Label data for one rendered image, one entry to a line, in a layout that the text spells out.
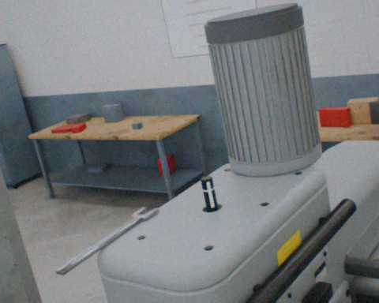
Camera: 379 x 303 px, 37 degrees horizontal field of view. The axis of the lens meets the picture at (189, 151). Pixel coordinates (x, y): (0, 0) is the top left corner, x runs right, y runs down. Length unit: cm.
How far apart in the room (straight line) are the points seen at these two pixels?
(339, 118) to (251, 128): 386
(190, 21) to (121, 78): 134
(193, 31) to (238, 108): 511
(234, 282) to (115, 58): 627
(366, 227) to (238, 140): 44
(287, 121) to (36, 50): 715
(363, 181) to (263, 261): 55
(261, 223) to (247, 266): 8
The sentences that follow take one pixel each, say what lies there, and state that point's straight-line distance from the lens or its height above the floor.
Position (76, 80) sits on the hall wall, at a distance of 768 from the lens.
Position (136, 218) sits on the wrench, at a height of 190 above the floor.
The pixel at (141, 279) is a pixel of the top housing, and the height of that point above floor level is 187.
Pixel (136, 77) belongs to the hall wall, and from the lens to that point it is 691.
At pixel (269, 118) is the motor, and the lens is 112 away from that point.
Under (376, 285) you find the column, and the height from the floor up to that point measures 152.
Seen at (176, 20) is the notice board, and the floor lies 193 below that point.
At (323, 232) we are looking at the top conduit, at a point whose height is 180.
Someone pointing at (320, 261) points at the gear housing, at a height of 171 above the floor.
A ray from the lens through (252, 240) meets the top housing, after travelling 93.
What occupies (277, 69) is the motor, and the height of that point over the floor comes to 210.
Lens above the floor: 229
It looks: 16 degrees down
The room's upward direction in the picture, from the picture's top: 12 degrees counter-clockwise
